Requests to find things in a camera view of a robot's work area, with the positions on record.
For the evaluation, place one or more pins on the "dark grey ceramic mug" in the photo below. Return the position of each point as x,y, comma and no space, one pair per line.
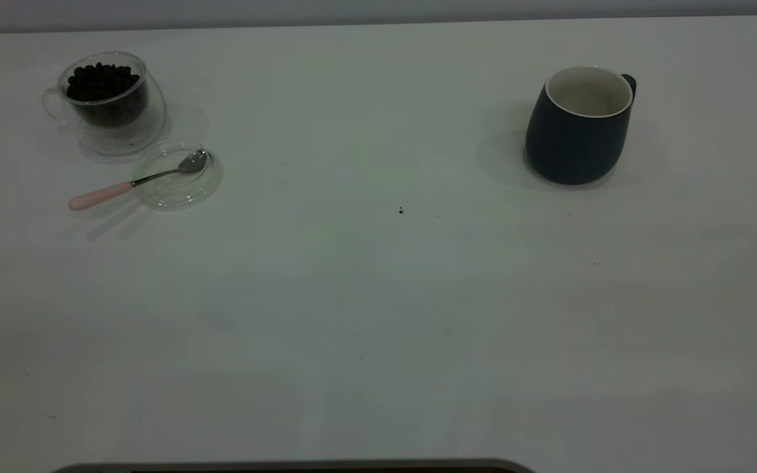
572,148

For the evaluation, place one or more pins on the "pile of coffee beans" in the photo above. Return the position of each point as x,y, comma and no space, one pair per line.
102,85

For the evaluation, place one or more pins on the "clear double-wall glass cup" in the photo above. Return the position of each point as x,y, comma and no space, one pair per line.
145,125

